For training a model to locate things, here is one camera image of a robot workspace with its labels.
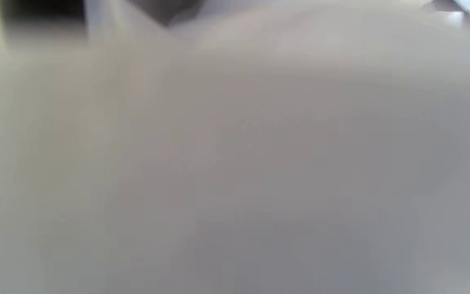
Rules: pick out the white printed plastic bag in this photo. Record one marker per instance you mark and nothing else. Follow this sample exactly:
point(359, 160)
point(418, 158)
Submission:
point(235, 163)

